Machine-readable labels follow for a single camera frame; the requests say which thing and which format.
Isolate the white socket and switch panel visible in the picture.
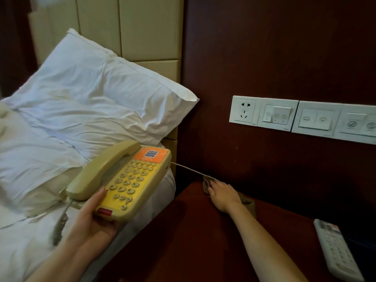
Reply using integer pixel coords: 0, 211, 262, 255
229, 95, 300, 132

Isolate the smooth white pillow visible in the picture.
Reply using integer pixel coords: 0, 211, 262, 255
1, 28, 200, 157

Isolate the person's right forearm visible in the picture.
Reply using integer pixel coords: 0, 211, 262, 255
228, 202, 309, 282

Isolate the dark blue scribbled pouch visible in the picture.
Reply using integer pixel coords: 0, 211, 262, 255
343, 236, 376, 282

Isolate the white remote control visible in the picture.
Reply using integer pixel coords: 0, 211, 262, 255
313, 219, 366, 282

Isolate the beige telephone cord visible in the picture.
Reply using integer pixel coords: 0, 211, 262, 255
51, 199, 74, 247

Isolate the brown cleaning cloth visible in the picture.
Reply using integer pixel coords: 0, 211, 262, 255
202, 176, 257, 219

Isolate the crumpled white pillow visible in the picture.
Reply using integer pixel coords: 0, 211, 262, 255
0, 101, 165, 218

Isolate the dark wooden nightstand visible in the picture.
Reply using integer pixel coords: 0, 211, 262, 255
94, 180, 376, 282

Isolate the person's right hand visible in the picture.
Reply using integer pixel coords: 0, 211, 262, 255
207, 179, 244, 215

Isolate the white four-button switch panel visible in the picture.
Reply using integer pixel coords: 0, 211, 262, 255
291, 100, 376, 145

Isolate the thin beige telephone line cable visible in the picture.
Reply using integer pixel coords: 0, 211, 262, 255
171, 161, 217, 182

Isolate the white bed sheet mattress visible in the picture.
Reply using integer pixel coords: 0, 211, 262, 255
0, 168, 177, 282

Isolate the dark brown curtain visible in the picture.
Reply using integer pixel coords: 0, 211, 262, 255
0, 0, 39, 99

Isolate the yellow corded telephone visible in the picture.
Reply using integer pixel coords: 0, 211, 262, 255
60, 140, 173, 223

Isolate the person's left hand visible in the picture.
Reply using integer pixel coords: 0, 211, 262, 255
65, 186, 119, 257

